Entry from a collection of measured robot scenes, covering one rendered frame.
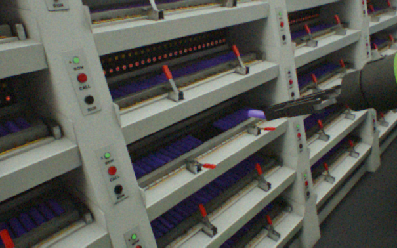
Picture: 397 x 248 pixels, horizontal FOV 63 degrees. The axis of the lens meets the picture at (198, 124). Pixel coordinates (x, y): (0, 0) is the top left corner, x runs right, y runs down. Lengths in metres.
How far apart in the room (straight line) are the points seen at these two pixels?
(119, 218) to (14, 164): 0.23
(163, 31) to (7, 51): 0.33
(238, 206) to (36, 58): 0.69
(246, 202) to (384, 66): 0.61
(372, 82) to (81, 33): 0.53
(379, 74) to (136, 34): 0.47
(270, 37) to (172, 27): 0.41
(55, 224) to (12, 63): 0.33
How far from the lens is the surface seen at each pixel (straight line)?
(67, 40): 0.65
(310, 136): 1.43
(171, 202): 0.80
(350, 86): 0.64
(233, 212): 1.00
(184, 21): 0.81
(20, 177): 0.63
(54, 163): 0.65
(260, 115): 0.79
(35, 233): 0.74
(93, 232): 0.73
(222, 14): 0.92
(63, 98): 0.64
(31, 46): 0.63
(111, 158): 0.68
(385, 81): 0.60
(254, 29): 1.13
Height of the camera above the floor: 0.87
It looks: 15 degrees down
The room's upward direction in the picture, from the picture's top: 13 degrees counter-clockwise
